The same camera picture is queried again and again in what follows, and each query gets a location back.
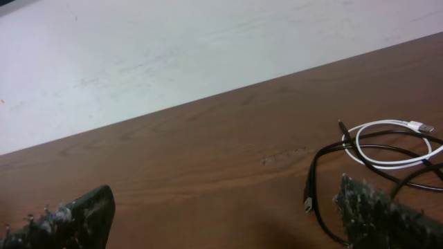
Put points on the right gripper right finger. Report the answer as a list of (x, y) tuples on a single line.
[(372, 220)]

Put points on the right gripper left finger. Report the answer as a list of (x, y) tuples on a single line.
[(83, 223)]

